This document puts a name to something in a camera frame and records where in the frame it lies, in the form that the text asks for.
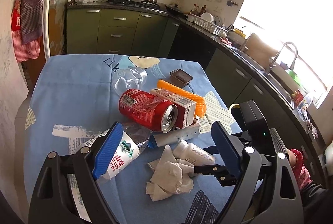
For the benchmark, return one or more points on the small white yogurt bottle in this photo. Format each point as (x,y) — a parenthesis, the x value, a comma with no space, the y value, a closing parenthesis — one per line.
(193,154)

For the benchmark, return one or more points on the wooden cutting board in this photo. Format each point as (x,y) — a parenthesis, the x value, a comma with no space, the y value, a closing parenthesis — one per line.
(259,51)

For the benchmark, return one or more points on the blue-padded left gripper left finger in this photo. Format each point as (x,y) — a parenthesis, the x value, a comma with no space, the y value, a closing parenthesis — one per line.
(52,200)

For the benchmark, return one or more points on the brown plastic tray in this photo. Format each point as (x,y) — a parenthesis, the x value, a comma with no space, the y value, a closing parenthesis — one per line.
(180,78)

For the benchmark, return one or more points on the white dish rack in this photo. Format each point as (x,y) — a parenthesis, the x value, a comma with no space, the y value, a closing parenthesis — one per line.
(207,25)

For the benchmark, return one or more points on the orange foam net sleeve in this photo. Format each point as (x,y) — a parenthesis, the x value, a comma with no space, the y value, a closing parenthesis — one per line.
(201,106)

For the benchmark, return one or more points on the white blue tube wrapper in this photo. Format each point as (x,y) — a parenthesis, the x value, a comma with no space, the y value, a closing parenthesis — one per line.
(172,137)

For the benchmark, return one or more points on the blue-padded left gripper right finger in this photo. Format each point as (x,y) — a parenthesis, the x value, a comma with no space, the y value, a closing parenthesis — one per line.
(265,188)

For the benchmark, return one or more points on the clear plastic cup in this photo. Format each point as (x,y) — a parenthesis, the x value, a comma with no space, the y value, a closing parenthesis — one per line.
(130,78)

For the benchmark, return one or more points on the red white drink carton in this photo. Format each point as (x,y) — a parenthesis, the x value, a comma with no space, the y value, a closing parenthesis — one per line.
(185,106)

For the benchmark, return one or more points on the green kitchen cabinets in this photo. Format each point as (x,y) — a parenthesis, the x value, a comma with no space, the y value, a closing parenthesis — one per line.
(235,76)

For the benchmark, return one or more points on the hanging checkered aprons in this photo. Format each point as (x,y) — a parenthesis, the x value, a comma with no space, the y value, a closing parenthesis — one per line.
(26,29)

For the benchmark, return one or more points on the red cola can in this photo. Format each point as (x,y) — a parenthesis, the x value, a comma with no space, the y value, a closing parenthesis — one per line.
(148,110)

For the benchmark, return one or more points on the blue patterned tablecloth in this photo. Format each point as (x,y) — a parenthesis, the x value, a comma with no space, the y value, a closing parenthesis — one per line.
(76,90)

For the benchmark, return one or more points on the white tissue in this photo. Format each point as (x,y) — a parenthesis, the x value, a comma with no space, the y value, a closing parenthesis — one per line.
(171,176)

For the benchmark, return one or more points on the yellow-rimmed trash bin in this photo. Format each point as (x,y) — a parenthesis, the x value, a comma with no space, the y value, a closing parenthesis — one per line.
(236,112)

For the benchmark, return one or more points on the person's right hand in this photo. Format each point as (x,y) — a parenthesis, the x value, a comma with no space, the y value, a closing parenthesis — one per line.
(292,158)

